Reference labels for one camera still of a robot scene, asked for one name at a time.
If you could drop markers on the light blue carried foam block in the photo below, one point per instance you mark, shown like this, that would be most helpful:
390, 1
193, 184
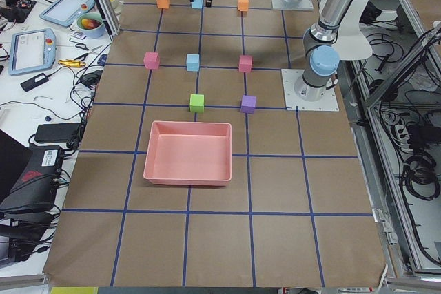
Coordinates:
197, 4

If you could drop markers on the orange foam block left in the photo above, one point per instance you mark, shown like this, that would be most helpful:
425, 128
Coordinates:
163, 4

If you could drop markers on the orange foam block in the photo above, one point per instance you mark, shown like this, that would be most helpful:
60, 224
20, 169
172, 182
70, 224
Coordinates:
163, 4
243, 5

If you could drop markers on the orange foam block right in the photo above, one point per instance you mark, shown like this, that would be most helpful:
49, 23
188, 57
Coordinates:
243, 5

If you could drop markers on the brown paper table cover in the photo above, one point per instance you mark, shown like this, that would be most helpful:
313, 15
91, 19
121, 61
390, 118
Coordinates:
296, 212

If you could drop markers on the light blue centre foam block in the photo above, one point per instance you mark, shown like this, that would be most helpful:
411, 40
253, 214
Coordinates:
193, 62

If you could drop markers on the white mug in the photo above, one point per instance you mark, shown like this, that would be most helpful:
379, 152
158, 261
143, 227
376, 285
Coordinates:
117, 6

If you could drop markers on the pink foam block far side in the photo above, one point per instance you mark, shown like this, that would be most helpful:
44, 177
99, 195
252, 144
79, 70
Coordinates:
151, 60

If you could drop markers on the pink foam block near base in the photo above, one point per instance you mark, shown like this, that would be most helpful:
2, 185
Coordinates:
245, 63

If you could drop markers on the green foam block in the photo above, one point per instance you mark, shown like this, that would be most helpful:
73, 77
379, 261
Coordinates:
197, 103

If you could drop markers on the blue bowl with fruit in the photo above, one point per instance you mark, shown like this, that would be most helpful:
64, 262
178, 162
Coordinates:
90, 24

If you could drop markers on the purple foam block near base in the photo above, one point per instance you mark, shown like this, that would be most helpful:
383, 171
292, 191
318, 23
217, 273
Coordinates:
248, 104

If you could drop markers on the teach pendant far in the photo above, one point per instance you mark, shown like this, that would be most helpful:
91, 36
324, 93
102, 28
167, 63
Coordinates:
64, 12

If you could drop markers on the teach pendant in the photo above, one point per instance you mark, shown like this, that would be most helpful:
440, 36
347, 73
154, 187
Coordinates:
64, 12
32, 51

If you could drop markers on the black scissors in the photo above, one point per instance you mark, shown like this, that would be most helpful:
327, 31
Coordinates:
87, 51

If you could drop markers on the white chair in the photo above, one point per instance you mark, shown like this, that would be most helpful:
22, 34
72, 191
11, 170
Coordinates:
351, 44

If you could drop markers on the pink plastic tray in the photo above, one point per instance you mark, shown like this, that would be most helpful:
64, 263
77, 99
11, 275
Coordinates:
189, 153

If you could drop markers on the teach pendant near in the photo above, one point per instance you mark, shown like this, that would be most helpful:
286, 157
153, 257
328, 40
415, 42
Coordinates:
32, 51

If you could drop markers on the black power brick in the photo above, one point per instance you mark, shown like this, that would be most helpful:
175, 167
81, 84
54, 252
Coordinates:
55, 133

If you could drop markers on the black laptop computer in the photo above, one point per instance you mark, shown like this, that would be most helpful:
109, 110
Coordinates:
28, 180

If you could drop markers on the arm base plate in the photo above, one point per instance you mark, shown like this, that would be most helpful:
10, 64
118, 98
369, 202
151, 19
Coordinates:
296, 5
299, 96

